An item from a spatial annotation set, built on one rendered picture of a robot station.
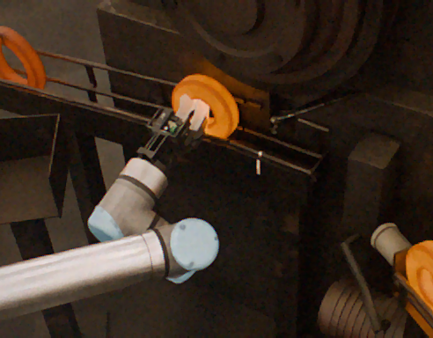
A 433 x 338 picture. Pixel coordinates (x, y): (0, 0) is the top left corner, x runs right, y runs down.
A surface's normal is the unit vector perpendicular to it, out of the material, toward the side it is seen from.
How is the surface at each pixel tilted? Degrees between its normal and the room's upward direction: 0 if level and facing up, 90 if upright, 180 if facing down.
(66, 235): 0
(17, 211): 5
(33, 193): 5
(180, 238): 44
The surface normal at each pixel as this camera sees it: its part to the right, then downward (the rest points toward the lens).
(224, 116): -0.48, 0.59
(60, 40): 0.00, -0.72
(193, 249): 0.48, -0.17
